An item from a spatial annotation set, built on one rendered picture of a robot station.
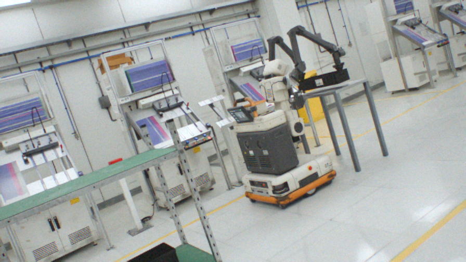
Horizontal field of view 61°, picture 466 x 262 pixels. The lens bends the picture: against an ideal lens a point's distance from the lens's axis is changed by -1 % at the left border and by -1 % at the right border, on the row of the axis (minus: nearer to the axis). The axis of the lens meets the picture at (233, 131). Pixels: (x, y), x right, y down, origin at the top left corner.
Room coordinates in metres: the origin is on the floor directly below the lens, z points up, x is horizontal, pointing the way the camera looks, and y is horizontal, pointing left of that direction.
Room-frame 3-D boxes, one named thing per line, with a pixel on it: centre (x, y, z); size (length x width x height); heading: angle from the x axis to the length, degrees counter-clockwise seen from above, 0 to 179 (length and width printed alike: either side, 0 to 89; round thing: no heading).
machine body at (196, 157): (4.79, 0.85, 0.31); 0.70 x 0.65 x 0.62; 120
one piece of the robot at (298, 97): (3.77, -0.61, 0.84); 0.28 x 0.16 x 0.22; 28
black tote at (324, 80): (3.99, -1.01, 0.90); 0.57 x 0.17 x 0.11; 28
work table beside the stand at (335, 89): (4.00, -1.03, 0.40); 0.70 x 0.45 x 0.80; 28
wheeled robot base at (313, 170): (3.63, -0.35, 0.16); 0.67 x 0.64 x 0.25; 118
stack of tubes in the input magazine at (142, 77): (4.71, 0.74, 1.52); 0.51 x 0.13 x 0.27; 120
